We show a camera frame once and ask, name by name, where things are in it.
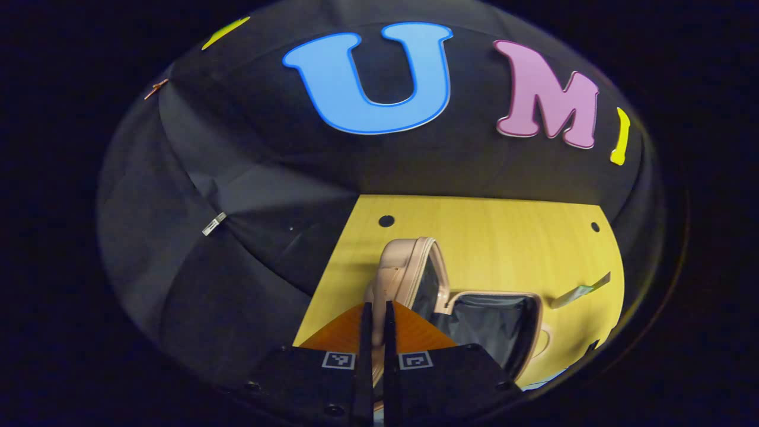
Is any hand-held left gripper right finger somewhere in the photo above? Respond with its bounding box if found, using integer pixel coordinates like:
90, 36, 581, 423
384, 301, 522, 427

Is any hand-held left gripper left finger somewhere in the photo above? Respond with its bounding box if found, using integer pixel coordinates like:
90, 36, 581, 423
246, 302, 374, 427

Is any pink suitcase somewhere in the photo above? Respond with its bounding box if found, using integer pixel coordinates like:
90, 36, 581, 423
363, 237, 553, 411

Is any silver binder clip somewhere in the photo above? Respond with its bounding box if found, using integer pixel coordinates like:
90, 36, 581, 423
202, 212, 228, 237

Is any black backdrop cloth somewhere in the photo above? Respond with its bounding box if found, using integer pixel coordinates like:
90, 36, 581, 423
98, 0, 665, 386

